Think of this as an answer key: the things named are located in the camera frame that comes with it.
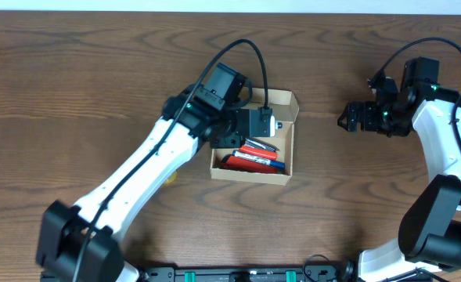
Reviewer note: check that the red utility knife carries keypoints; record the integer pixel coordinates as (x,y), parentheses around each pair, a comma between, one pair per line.
(235,163)

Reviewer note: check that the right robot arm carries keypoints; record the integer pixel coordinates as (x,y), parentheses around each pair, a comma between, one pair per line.
(429,236)

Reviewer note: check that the blue marker pen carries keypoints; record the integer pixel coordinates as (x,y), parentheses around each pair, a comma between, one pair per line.
(259,160)

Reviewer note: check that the yellow tape roll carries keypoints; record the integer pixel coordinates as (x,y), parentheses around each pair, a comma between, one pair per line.
(171,178)

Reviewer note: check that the open cardboard box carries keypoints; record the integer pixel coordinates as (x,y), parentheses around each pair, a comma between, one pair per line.
(285,109)

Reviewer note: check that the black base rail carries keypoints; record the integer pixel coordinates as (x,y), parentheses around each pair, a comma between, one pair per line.
(309,273)

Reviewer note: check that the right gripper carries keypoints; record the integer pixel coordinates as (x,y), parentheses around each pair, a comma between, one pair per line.
(363,109)

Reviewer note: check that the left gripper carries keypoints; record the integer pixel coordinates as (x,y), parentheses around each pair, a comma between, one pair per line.
(230,139)

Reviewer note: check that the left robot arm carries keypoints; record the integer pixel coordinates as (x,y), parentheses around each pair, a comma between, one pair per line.
(83,242)

